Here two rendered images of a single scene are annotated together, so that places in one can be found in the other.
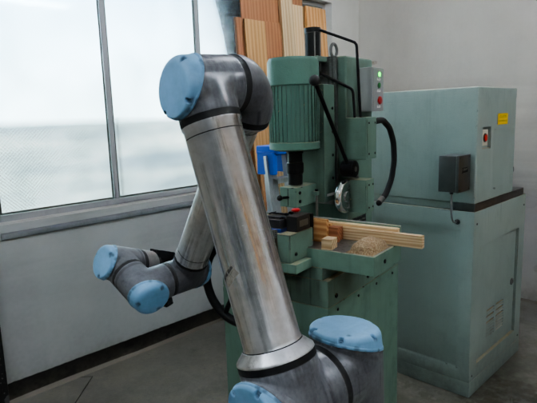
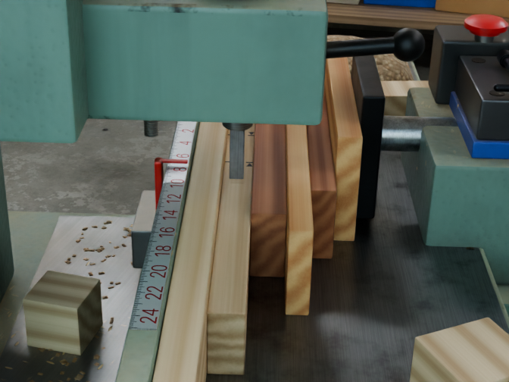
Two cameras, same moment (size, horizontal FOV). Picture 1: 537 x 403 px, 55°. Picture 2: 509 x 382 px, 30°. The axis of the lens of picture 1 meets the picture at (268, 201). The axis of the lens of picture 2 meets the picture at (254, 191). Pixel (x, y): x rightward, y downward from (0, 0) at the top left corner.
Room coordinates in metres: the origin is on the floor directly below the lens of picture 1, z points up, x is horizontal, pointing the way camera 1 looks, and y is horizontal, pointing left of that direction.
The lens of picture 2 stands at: (2.10, 0.35, 1.22)
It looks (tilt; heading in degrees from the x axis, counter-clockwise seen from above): 27 degrees down; 234
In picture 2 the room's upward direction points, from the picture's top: 1 degrees clockwise
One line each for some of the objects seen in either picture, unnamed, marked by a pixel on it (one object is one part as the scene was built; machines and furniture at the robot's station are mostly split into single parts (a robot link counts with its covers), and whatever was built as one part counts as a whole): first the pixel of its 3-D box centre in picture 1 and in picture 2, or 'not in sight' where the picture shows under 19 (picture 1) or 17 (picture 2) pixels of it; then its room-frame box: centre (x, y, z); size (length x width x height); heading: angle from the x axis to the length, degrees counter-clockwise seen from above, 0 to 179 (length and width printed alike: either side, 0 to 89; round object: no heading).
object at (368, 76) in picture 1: (371, 89); not in sight; (1.97, -0.40, 1.40); 0.10 x 0.06 x 0.16; 144
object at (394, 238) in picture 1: (336, 231); (244, 119); (1.70, -0.23, 0.92); 0.60 x 0.02 x 0.04; 54
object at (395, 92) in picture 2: (329, 242); (404, 106); (1.56, -0.19, 0.92); 0.04 x 0.04 x 0.03; 59
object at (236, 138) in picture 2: not in sight; (237, 140); (1.79, -0.10, 0.97); 0.01 x 0.01 x 0.05; 54
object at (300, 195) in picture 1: (299, 196); (205, 57); (1.81, -0.11, 1.03); 0.14 x 0.07 x 0.09; 144
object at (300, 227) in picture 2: not in sight; (295, 179); (1.74, -0.11, 0.93); 0.24 x 0.01 x 0.06; 54
